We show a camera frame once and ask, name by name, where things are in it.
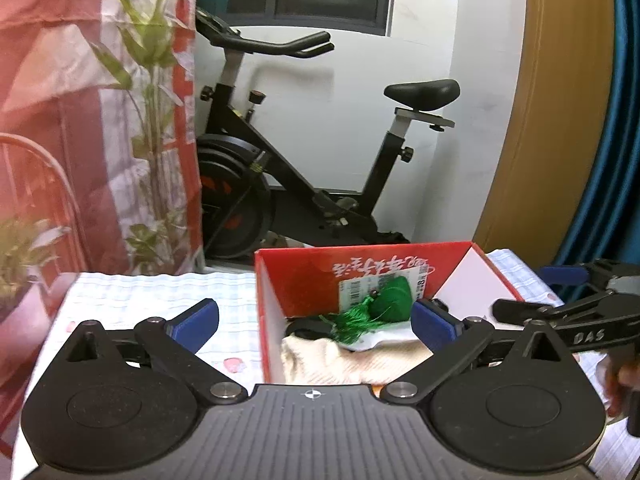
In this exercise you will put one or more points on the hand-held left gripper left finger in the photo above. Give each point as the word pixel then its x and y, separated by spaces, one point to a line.
pixel 197 325

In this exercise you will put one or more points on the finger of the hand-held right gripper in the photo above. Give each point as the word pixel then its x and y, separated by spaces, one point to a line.
pixel 575 310
pixel 562 275

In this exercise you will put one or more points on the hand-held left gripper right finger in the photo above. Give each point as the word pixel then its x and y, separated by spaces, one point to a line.
pixel 432 325

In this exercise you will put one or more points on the green tassel sachet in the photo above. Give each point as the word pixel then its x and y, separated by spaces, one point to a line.
pixel 392 305

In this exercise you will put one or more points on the black soft item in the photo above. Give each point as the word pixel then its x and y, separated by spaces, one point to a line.
pixel 305 329

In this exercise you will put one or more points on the red cardboard box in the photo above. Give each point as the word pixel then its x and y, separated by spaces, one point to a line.
pixel 300 280

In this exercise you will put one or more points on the cream knitted cloth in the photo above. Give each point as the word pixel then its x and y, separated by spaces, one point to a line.
pixel 320 365

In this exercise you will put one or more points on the person's right hand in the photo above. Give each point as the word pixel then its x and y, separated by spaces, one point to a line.
pixel 629 375

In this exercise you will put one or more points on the white checked tablecloth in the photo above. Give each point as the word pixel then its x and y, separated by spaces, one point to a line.
pixel 125 295

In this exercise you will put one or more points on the blue curtain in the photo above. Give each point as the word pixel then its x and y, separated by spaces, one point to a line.
pixel 615 160

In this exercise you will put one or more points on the brown wooden door panel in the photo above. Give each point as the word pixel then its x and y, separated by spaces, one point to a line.
pixel 550 135

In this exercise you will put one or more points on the black exercise bike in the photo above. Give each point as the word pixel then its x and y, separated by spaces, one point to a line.
pixel 385 175

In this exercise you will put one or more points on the small green potted plant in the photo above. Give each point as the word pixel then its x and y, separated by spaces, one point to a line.
pixel 25 245

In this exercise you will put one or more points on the red and white plastic sheet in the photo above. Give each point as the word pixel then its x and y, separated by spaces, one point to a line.
pixel 50 85

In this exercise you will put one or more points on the tall green bamboo plant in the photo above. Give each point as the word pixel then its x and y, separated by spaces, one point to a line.
pixel 150 30

